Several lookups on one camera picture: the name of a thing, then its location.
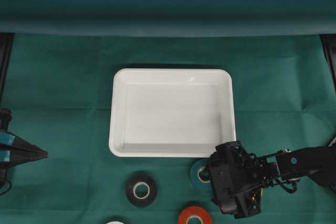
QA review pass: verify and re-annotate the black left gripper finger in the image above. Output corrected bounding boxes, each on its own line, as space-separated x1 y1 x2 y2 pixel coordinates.
1 130 45 153
1 151 48 168

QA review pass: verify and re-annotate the green tape roll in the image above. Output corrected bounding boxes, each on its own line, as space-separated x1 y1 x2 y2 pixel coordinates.
190 158 211 191

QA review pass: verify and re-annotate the black tape roll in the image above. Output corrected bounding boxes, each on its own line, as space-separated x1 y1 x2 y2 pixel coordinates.
125 172 158 208

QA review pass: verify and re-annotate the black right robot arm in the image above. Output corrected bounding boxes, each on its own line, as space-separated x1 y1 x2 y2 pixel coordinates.
205 141 335 219

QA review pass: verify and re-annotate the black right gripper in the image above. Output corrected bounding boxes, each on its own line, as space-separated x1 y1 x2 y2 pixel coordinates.
208 141 261 219

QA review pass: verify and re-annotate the red tape roll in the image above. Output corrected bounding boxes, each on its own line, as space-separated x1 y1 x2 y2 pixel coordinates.
177 205 213 224

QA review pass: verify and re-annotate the white plastic tray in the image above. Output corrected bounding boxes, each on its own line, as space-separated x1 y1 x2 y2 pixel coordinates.
109 68 236 158

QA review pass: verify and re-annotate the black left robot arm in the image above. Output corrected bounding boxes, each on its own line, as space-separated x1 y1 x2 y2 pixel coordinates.
1 108 48 195

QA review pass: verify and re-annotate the white tape roll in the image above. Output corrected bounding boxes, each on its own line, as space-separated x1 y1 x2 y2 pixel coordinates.
106 220 124 224

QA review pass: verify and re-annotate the black aluminium frame rail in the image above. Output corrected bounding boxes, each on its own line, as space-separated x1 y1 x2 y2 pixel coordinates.
0 33 14 98

